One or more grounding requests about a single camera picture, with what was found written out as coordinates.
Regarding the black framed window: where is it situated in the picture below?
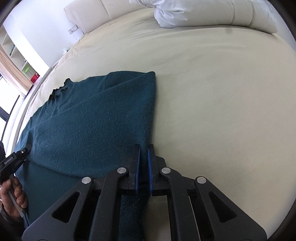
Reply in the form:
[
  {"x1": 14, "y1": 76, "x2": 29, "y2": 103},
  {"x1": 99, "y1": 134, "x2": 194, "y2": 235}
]
[{"x1": 0, "y1": 75, "x2": 20, "y2": 141}]

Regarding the person's left hand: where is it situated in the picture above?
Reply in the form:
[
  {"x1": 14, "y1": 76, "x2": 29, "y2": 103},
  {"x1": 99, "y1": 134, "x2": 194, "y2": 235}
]
[{"x1": 1, "y1": 177, "x2": 28, "y2": 221}]

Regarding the white wall shelf unit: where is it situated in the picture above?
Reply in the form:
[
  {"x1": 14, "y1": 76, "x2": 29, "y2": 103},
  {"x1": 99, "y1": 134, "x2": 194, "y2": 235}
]
[{"x1": 0, "y1": 26, "x2": 37, "y2": 80}]

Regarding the dark green knit sweater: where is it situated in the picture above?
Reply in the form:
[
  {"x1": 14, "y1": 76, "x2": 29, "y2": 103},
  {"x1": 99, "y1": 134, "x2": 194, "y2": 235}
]
[{"x1": 16, "y1": 71, "x2": 156, "y2": 240}]

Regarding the bed with beige sheet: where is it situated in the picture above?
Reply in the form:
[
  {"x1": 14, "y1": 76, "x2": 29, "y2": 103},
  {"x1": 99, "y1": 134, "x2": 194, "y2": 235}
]
[{"x1": 6, "y1": 9, "x2": 296, "y2": 241}]

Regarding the white folded duvet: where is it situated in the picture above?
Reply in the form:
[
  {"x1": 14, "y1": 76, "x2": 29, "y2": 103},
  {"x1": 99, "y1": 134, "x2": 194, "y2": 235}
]
[{"x1": 130, "y1": 0, "x2": 278, "y2": 34}]

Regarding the red box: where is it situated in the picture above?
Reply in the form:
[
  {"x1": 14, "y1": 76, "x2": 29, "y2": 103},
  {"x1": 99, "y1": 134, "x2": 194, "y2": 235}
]
[{"x1": 31, "y1": 73, "x2": 40, "y2": 83}]

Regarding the beige padded headboard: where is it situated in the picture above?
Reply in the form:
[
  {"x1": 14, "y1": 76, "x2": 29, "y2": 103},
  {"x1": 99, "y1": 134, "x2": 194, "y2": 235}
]
[{"x1": 64, "y1": 1, "x2": 161, "y2": 34}]

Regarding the wall socket panel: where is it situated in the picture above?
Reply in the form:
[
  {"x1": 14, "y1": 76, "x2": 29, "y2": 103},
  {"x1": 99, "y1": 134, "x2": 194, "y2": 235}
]
[{"x1": 68, "y1": 25, "x2": 79, "y2": 35}]

